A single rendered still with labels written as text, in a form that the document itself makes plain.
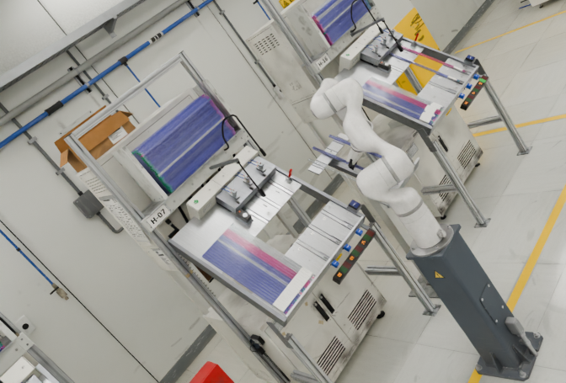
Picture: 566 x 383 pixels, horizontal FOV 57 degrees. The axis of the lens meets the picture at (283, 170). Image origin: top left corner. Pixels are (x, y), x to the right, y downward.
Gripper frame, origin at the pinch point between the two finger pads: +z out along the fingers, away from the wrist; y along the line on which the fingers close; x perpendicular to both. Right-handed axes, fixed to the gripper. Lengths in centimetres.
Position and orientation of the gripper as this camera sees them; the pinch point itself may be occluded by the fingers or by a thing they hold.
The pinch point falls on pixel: (352, 164)
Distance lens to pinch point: 280.3
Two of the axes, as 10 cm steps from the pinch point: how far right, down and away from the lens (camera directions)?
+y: -5.7, 6.2, -5.4
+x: 8.2, 4.9, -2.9
